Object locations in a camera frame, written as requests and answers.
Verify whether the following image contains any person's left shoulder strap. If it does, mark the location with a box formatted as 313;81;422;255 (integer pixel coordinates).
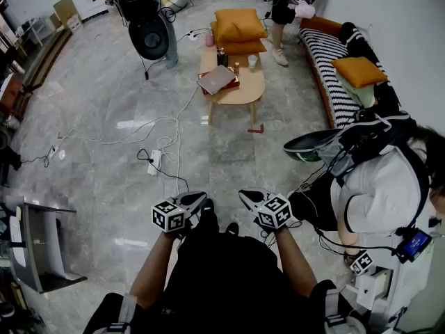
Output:
107;292;138;334

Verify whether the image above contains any person's left forearm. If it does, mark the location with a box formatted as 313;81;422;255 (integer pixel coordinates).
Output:
129;228;188;309

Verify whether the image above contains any grey cabinet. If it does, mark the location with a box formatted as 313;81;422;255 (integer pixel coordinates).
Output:
3;195;88;294

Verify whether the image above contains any wooden coffee table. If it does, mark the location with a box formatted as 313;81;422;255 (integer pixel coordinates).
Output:
200;42;266;125

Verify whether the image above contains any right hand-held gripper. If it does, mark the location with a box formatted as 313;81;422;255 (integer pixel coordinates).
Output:
238;188;293;230

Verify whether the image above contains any low wooden cabinet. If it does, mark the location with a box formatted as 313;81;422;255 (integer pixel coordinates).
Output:
21;29;73;90

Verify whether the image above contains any blue screen device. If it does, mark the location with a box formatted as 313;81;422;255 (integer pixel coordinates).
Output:
394;228;434;264

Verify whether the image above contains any person's black clothing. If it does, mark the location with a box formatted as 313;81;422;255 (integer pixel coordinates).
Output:
83;217;352;334

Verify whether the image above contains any person's shoulder strap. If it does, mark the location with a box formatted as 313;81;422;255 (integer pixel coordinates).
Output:
323;287;348;328
107;292;138;334

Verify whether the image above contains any black cable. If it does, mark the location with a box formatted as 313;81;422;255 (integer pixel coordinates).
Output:
136;148;191;193
138;28;209;81

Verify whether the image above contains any white box red label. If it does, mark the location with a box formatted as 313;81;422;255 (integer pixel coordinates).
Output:
65;14;84;34

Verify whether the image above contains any brown book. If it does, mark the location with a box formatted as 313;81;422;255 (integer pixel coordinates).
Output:
197;64;237;95

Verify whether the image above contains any light green cushion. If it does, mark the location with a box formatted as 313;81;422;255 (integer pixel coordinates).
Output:
335;71;376;109

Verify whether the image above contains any red hardcover book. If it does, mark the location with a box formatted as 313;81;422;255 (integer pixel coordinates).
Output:
197;66;241;92

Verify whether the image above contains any person's right shoulder strap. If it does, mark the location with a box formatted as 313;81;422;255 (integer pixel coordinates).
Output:
323;287;348;328

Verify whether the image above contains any person's left shoe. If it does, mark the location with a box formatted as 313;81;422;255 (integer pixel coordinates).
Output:
200;198;218;229

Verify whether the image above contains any pink cloth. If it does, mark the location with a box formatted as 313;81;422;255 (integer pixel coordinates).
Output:
294;1;316;17

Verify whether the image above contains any cardboard box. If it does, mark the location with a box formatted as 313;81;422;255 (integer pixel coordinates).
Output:
52;0;79;26

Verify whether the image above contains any black white striped blanket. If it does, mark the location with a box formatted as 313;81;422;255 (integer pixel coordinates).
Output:
299;22;404;128

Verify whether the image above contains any white cable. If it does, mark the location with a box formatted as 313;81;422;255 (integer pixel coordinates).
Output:
51;83;202;195

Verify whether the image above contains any person's right forearm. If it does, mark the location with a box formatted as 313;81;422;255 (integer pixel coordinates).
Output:
272;225;319;298

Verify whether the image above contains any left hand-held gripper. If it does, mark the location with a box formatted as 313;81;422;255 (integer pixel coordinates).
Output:
151;191;209;234

